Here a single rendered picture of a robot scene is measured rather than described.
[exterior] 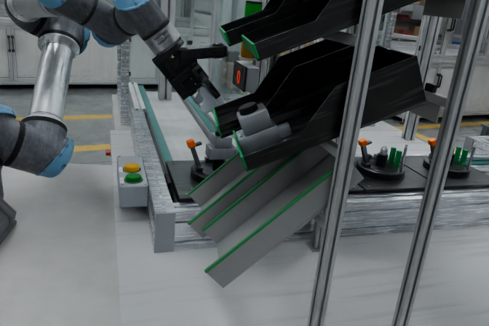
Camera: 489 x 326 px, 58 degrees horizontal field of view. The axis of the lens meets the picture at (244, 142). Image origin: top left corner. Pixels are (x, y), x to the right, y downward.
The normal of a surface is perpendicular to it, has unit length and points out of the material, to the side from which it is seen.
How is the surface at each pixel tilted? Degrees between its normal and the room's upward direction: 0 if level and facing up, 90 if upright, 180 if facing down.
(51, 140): 54
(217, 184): 90
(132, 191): 90
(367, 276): 0
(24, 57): 90
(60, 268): 0
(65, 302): 0
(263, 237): 90
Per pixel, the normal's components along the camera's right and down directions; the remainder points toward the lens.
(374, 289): 0.10, -0.94
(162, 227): 0.29, 0.33
